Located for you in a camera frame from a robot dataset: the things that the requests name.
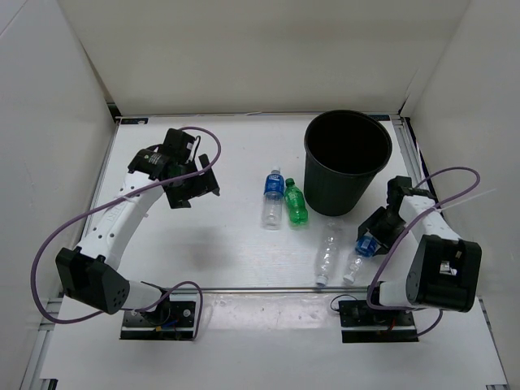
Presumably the blue label clear bottle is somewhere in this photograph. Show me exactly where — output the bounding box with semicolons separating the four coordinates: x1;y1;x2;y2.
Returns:
262;167;284;230

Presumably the aluminium frame rail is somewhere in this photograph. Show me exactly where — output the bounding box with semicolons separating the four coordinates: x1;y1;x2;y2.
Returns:
71;285;373;293

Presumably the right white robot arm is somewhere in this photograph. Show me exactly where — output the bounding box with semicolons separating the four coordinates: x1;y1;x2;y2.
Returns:
355;176;482;325

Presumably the small blue label bottle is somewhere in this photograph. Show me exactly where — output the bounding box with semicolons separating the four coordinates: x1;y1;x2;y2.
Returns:
343;235;379;284

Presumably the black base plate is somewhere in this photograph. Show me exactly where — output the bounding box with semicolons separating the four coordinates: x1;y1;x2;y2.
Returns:
119;293;200;341
329;294;418;344

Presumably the clear plastic bottle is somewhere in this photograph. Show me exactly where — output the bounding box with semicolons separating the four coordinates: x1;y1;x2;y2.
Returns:
315;219;345;288

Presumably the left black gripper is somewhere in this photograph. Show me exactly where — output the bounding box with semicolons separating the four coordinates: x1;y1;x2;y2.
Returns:
167;154;219;209

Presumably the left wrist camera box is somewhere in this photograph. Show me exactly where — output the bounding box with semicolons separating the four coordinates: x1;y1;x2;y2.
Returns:
161;128;196;160

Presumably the green plastic bottle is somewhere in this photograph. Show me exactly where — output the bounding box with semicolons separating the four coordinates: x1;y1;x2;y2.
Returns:
284;178;309;226

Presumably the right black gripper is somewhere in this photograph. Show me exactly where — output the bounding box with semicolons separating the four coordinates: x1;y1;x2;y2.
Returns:
357;206;409;256

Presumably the black plastic waste bin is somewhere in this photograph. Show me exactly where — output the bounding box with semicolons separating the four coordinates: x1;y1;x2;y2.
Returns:
304;110;392;217

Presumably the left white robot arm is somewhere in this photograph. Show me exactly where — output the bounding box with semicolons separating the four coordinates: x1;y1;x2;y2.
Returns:
56;148;219;325

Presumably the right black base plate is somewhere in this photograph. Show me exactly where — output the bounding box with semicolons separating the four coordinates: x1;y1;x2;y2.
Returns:
329;294;418;344

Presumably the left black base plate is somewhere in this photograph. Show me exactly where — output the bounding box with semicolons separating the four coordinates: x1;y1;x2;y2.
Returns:
119;293;200;341

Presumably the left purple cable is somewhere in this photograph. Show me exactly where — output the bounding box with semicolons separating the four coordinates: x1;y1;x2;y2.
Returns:
31;126;223;340

